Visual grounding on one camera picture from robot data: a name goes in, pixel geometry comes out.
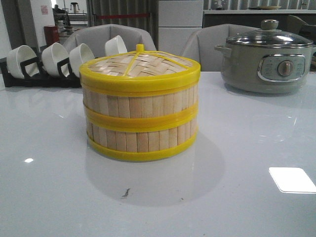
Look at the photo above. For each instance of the woven bamboo steamer lid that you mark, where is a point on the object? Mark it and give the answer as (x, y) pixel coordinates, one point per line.
(139, 73)

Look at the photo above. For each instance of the bamboo steamer tray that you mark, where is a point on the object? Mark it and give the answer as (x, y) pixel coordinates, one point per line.
(141, 114)
(142, 146)

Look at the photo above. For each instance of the white bowl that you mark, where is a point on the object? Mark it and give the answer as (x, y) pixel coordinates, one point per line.
(15, 57)
(115, 46)
(51, 56)
(79, 56)

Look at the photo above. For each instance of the right grey chair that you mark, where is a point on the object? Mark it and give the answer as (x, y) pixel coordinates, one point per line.
(201, 43)

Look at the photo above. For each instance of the grey chair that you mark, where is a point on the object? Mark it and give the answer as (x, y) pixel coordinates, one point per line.
(96, 37)
(201, 43)

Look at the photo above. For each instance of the white cabinet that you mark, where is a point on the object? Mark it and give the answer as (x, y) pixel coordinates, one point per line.
(177, 20)

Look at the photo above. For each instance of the grey electric cooking pot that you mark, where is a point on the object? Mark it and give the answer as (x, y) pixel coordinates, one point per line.
(265, 69)

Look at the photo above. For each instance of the left grey chair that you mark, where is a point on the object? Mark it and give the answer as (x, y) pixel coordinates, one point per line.
(96, 37)

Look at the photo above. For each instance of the red barrier tape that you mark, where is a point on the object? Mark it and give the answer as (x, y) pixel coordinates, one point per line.
(124, 16)

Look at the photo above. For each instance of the black bowl rack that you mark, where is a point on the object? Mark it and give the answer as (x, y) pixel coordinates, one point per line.
(65, 79)

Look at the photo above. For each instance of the red cylinder bin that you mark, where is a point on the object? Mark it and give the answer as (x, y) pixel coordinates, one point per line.
(51, 34)

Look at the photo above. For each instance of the glass pot lid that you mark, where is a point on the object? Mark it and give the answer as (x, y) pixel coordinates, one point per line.
(270, 36)

